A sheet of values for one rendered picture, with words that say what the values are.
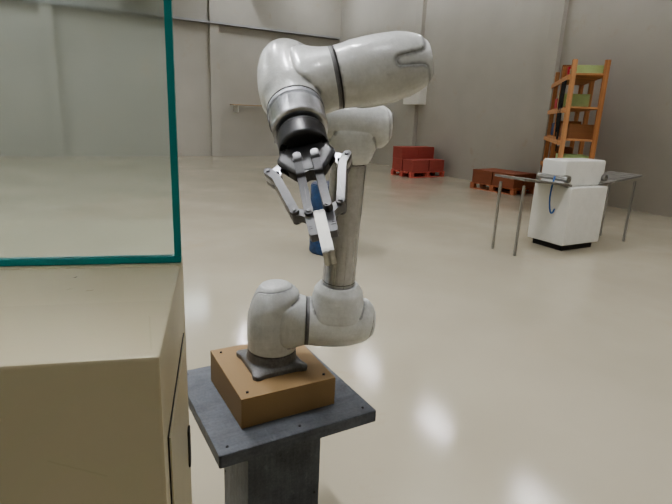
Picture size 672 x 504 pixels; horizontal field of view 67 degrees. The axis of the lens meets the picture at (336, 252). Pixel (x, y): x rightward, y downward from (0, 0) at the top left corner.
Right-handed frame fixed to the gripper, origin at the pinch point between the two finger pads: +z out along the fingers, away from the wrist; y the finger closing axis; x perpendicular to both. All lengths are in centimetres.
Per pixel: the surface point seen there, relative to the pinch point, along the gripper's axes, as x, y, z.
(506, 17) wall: -633, -533, -1008
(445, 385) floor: -247, -52, -64
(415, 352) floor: -272, -45, -99
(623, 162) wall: -700, -598, -564
